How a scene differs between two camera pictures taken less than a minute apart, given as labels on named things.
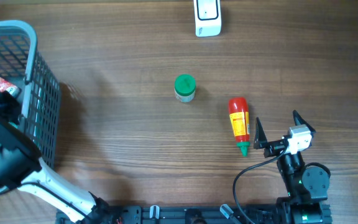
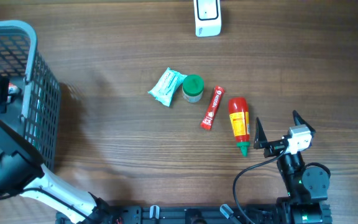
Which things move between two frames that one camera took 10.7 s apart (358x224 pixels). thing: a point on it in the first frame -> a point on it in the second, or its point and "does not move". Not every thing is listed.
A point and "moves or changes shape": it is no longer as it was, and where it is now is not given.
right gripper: x=260 y=140 does not move
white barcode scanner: x=207 y=17 does not move
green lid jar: x=184 y=88 moves or changes shape
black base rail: x=135 y=214 does not move
